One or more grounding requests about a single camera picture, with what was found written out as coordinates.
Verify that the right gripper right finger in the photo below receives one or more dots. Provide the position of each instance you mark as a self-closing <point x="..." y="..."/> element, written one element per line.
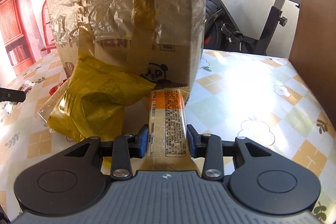
<point x="212" y="149"/>

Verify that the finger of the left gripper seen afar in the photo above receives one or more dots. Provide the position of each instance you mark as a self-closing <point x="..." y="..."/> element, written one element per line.
<point x="11" y="95"/>

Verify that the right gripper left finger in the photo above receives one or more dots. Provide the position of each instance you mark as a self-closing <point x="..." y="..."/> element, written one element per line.
<point x="124" y="148"/>

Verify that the orange gold wafer packet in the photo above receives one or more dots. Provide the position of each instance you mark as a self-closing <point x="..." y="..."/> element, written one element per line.
<point x="168" y="148"/>

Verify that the yellow chips bag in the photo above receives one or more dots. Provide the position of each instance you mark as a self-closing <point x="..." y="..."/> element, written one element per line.
<point x="94" y="102"/>

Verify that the silver snack wrapper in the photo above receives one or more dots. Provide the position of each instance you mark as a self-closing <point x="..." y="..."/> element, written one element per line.
<point x="26" y="87"/>

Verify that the red candy wrapper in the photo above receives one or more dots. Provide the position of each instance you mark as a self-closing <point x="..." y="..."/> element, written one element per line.
<point x="55" y="88"/>

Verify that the black exercise bike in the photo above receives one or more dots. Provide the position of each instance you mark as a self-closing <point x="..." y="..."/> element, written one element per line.
<point x="244" y="11"/>

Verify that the cardboard box with plastic liner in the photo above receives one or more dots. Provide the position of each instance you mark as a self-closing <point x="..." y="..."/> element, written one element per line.
<point x="160" y="40"/>

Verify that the wooden headboard panel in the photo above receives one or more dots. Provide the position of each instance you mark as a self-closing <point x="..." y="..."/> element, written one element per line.
<point x="313" y="51"/>

